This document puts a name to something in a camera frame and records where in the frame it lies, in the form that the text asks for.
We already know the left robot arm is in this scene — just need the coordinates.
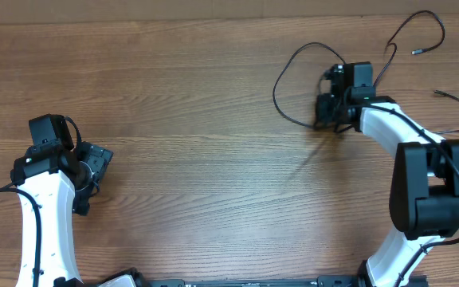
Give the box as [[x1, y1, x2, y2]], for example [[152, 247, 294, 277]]
[[10, 114, 113, 286]]

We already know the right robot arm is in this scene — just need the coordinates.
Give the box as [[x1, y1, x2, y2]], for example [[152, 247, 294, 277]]
[[315, 62, 459, 286]]

